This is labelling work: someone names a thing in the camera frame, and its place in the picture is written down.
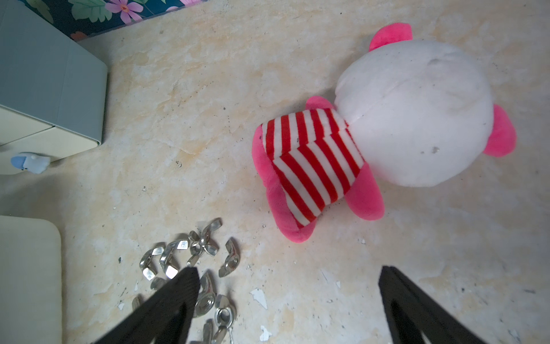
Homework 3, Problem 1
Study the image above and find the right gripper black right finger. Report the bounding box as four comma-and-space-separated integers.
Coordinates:
378, 266, 484, 343

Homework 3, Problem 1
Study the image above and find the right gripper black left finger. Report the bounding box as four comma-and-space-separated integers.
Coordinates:
96, 267, 200, 343

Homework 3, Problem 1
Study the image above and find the silver wing nut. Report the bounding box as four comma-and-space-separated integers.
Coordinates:
131, 294, 143, 312
218, 237, 241, 278
139, 242, 166, 281
186, 231, 203, 267
193, 271, 216, 318
150, 277, 168, 291
199, 217, 223, 257
159, 239, 189, 280
191, 320, 229, 344
213, 294, 236, 329

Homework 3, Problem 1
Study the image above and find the white storage tray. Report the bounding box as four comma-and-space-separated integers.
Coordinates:
1, 216, 62, 343

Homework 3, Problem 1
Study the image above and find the pale blue drawer box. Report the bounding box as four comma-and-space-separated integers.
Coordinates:
1, 1, 107, 175

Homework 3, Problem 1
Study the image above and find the pink white striped plush toy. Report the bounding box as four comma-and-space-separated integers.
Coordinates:
252, 23, 517, 243

